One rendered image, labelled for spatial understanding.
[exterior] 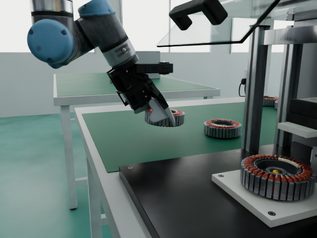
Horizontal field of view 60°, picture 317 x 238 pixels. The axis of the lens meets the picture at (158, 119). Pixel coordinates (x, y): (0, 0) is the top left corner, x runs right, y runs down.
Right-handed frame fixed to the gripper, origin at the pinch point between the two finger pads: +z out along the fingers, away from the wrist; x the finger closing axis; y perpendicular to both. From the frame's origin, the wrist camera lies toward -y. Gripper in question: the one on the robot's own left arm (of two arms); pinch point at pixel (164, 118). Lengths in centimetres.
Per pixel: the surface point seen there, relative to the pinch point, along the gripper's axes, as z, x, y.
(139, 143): 1.7, -0.7, 9.7
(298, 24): -12.6, 26.9, -26.3
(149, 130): 5.7, -11.0, 2.8
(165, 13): 31, -388, -223
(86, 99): 7, -96, 5
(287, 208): 0.9, 43.9, 4.6
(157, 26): 42, -390, -198
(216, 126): 9.7, 5.1, -11.3
